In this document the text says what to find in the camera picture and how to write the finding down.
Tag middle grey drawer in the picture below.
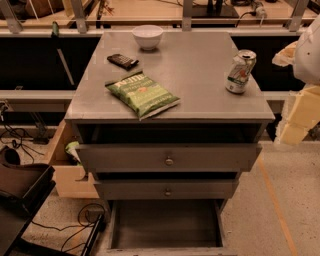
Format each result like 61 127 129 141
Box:
94 179 239 200

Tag metal railing frame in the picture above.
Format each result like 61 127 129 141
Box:
0 0 319 37

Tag green chip bag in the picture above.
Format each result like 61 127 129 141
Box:
105 70 180 120

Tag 7up soda can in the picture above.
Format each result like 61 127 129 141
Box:
226 49 256 94

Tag light wooden box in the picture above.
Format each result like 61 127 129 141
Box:
44 120 98 199

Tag bottom open grey drawer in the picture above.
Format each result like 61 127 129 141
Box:
107 199 237 256

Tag grey drawer cabinet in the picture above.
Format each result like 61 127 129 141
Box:
65 32 274 256

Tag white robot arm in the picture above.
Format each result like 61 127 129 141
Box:
272 15 320 145

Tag green handled tool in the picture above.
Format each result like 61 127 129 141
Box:
51 21 75 86

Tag white bowl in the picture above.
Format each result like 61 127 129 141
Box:
132 25 163 50

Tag dark cart at left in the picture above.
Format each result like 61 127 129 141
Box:
0 146 55 256

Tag top grey drawer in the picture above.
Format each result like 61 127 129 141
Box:
77 143 262 173

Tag green bag in box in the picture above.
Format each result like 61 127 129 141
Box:
65 141 81 165

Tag black floor cables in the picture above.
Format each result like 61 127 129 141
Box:
30 202 107 253

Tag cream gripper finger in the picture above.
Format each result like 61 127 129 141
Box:
276 84 320 145
272 42 297 67

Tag dark chocolate bar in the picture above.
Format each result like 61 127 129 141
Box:
107 54 139 70

